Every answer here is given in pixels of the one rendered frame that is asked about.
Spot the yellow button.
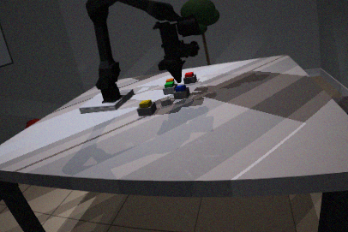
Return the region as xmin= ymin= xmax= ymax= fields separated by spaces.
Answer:
xmin=136 ymin=99 xmax=157 ymax=116

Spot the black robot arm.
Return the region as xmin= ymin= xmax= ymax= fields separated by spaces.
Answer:
xmin=86 ymin=0 xmax=200 ymax=104

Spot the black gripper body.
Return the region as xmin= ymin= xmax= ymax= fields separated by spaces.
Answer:
xmin=158 ymin=38 xmax=189 ymax=70

